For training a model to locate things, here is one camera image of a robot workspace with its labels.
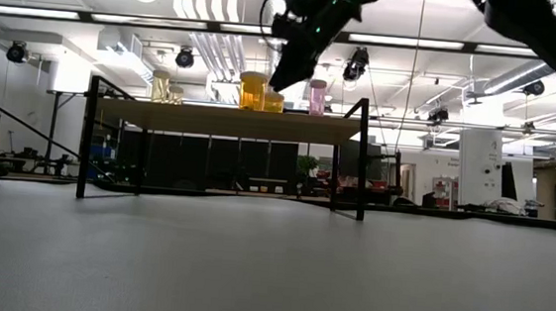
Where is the distant potted plant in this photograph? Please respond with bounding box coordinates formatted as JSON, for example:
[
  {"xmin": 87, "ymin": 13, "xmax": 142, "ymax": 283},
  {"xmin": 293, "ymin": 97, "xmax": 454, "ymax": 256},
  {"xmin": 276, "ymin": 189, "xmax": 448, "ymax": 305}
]
[{"xmin": 293, "ymin": 155, "xmax": 320, "ymax": 199}]

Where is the pink medicine bottle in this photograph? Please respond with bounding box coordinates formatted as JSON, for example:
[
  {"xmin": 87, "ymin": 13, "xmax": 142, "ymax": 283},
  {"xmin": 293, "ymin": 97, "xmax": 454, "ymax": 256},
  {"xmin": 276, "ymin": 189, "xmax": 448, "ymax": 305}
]
[{"xmin": 307, "ymin": 78, "xmax": 329, "ymax": 118}]

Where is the white room column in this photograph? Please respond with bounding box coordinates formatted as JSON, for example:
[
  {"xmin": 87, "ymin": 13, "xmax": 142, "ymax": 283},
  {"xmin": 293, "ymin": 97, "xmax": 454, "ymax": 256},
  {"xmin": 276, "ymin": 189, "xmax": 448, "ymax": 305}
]
[{"xmin": 454, "ymin": 127, "xmax": 505, "ymax": 209}]

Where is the large amber medicine bottle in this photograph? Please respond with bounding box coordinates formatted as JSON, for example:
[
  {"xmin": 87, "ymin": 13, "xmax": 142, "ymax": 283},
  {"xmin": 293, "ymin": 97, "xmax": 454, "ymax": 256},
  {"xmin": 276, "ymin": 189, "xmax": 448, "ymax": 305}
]
[
  {"xmin": 263, "ymin": 90, "xmax": 286, "ymax": 114},
  {"xmin": 237, "ymin": 70, "xmax": 271, "ymax": 113}
]

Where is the black partition wall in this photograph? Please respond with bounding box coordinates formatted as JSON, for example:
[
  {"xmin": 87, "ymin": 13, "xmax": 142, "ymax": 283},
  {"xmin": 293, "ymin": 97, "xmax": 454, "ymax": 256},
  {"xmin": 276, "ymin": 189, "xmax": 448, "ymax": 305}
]
[{"xmin": 116, "ymin": 129, "xmax": 300, "ymax": 199}]

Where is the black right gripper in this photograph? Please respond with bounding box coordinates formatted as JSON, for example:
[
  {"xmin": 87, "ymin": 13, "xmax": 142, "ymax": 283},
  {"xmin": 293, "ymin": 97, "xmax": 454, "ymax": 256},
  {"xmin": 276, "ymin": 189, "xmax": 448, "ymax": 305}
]
[{"xmin": 263, "ymin": 0, "xmax": 366, "ymax": 99}]

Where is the black ceiling spotlight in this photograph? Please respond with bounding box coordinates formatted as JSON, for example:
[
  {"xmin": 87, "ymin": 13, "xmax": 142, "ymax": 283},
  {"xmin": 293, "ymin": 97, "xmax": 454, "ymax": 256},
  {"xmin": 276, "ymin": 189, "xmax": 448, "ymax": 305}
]
[
  {"xmin": 342, "ymin": 45, "xmax": 371, "ymax": 84},
  {"xmin": 521, "ymin": 77, "xmax": 547, "ymax": 98},
  {"xmin": 5, "ymin": 39, "xmax": 33, "ymax": 65},
  {"xmin": 427, "ymin": 105, "xmax": 451, "ymax": 125},
  {"xmin": 173, "ymin": 46, "xmax": 197, "ymax": 69}
]

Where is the wooden shelf with black legs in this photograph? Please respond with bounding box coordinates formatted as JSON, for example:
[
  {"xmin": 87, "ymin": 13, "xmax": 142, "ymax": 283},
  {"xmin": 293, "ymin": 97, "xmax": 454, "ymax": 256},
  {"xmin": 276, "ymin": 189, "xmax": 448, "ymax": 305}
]
[{"xmin": 74, "ymin": 74, "xmax": 375, "ymax": 222}]

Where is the black table frame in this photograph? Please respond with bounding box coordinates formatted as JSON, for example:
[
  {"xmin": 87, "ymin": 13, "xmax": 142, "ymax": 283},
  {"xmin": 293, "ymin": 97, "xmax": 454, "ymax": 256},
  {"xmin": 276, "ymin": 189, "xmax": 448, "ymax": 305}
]
[{"xmin": 0, "ymin": 86, "xmax": 556, "ymax": 233}]

